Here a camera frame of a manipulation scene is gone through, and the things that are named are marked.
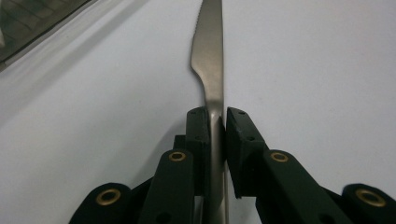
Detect smoky transparent plastic bin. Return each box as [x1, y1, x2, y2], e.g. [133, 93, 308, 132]
[0, 0, 94, 73]

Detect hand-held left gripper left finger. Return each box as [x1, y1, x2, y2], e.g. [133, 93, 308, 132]
[173, 105, 213, 198]

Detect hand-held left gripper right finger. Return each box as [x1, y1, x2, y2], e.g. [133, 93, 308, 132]
[225, 106, 269, 200]

